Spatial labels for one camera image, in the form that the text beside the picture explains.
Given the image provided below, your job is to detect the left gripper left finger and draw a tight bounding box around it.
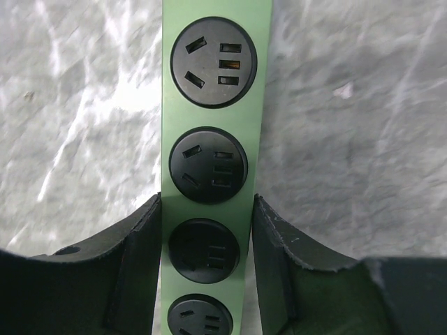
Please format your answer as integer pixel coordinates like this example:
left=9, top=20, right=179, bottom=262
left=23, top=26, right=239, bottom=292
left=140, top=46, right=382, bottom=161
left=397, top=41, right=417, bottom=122
left=1, top=195, right=161, bottom=334

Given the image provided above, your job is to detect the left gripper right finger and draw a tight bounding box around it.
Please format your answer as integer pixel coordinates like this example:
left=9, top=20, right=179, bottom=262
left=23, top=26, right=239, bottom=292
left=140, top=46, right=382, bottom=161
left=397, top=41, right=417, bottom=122
left=252, top=196, right=446, bottom=334

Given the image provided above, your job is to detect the green power strip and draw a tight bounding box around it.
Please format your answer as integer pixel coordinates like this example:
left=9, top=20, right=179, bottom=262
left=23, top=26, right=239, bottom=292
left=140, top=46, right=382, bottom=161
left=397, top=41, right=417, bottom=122
left=161, top=0, right=272, bottom=334

